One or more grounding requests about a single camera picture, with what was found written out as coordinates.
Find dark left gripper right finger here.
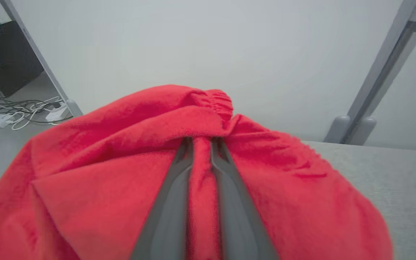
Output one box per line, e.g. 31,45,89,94
210,137,279,260

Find red shorts with white trim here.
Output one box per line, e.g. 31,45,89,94
0,84,394,260

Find grey cylindrical post foot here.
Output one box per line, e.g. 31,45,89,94
65,99,84,117
349,116,377,146
324,116,351,144

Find grey metal partition post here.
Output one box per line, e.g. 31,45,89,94
0,0,72,105
323,0,416,145

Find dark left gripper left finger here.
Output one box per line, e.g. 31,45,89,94
130,136,195,260

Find white power strip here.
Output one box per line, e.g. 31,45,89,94
45,103,68,122

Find white power strips with cables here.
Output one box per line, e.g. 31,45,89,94
0,90,73,125

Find white floor cable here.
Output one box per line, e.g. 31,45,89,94
9,108,55,131

